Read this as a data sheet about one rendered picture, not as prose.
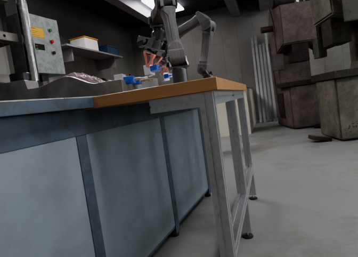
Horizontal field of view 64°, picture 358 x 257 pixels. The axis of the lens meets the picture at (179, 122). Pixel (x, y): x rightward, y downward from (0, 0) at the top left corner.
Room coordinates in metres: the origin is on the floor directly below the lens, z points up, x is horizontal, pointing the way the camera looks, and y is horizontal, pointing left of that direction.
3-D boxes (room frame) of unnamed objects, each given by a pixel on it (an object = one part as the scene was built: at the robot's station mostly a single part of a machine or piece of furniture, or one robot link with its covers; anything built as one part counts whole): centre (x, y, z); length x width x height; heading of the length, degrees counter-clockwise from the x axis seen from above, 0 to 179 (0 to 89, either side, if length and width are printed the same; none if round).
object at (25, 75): (1.21, 0.62, 0.93); 0.08 x 0.08 x 0.04
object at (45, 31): (2.09, 0.92, 0.74); 0.30 x 0.22 x 1.47; 157
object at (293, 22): (5.30, -2.30, 1.27); 1.30 x 1.16 x 2.55; 164
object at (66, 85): (1.26, 0.43, 0.86); 0.50 x 0.26 x 0.11; 84
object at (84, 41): (5.77, 1.62, 2.11); 0.45 x 0.38 x 0.25; 162
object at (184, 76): (1.22, -0.03, 0.84); 0.20 x 0.07 x 0.08; 162
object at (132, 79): (1.18, 0.16, 0.86); 0.13 x 0.05 x 0.05; 84
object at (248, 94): (6.45, -1.26, 0.43); 2.48 x 0.79 x 0.86; 162
